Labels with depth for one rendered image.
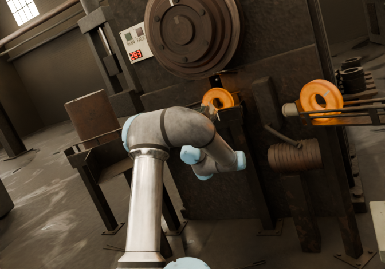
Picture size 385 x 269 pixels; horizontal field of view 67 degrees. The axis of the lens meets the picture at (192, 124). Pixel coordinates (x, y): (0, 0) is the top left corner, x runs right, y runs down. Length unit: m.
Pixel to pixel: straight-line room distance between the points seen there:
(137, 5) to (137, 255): 1.28
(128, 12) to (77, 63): 8.89
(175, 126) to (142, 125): 0.10
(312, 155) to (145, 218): 0.73
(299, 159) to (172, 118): 0.64
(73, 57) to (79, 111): 6.61
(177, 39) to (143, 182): 0.72
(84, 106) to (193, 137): 3.32
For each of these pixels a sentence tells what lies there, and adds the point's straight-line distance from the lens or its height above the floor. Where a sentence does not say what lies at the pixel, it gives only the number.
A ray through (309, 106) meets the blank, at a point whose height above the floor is 0.69.
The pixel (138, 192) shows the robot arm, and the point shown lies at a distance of 0.78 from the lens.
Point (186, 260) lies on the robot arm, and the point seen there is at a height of 0.61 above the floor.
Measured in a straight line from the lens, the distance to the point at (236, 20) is 1.30.
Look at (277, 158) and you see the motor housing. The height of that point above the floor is 0.50.
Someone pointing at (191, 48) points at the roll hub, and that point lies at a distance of 1.30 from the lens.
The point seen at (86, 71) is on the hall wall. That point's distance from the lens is 10.36.
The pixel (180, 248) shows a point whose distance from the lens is 1.80.
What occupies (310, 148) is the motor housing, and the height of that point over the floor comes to 0.52.
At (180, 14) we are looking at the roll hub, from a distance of 1.31.
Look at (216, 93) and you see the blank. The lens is 1.41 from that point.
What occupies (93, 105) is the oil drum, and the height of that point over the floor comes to 0.75.
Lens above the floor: 1.05
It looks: 15 degrees down
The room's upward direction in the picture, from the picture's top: 20 degrees counter-clockwise
